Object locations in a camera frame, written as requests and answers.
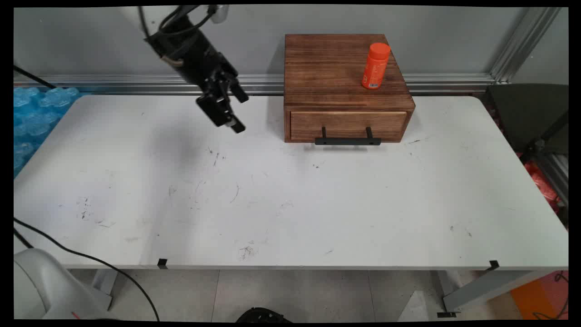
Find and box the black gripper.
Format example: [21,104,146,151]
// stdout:
[144,16,249,134]

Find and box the brown wooden drawer cabinet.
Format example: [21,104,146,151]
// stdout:
[284,34,416,144]

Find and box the orange plastic bottle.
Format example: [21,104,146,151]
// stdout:
[361,43,391,90]

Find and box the blue bubble wrap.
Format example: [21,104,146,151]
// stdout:
[14,86,91,178]

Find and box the black round object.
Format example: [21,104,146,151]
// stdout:
[235,307,292,323]

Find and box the grey table leg with foot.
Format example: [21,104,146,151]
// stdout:
[437,270,547,317]

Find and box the red plastic bag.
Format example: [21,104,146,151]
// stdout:
[522,160,562,214]

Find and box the orange box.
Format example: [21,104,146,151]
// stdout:
[511,272,569,321]

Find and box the short black wrist cable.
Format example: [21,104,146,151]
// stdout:
[138,5,215,39]

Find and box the horizontal aluminium rail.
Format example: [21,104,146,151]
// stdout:
[14,74,495,96]

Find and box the long black cable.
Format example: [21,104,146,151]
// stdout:
[14,218,160,321]
[14,228,34,249]

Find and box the slanted aluminium post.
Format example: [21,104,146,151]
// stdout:
[490,7,563,84]

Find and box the aluminium frame profile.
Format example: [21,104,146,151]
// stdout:
[535,152,569,206]

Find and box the thin black floor cable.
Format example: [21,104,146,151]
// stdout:
[532,270,569,321]

